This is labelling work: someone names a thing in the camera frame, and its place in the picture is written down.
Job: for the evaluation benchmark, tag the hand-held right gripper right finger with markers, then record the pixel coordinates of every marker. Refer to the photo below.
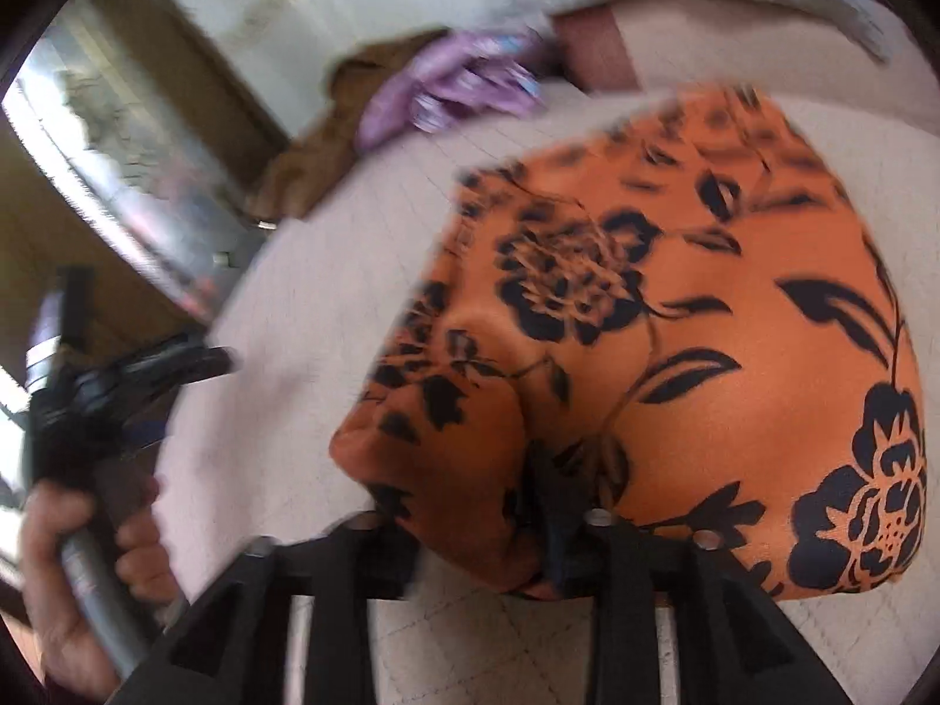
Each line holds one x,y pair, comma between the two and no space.
559,540

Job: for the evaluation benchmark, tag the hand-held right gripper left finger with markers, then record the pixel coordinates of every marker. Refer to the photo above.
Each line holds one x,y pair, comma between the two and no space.
345,565

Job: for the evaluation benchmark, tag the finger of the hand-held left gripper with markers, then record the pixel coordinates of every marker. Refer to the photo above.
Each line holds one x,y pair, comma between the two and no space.
143,432
176,366

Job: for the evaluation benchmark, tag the orange floral top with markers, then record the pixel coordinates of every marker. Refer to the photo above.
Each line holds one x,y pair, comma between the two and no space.
698,323

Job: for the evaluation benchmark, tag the person's left hand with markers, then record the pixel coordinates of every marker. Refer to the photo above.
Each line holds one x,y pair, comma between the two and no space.
51,565

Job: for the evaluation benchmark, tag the brown cloth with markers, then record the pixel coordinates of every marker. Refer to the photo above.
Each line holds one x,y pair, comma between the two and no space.
308,161

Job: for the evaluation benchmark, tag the wooden door with glass panel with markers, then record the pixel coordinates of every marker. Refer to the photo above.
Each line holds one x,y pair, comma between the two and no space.
110,125

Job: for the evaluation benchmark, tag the purple floral cloth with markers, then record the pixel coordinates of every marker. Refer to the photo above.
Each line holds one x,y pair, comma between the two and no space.
455,81

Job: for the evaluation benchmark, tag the pink bolster with brown patch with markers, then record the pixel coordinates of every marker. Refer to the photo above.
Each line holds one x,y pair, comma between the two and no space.
734,44

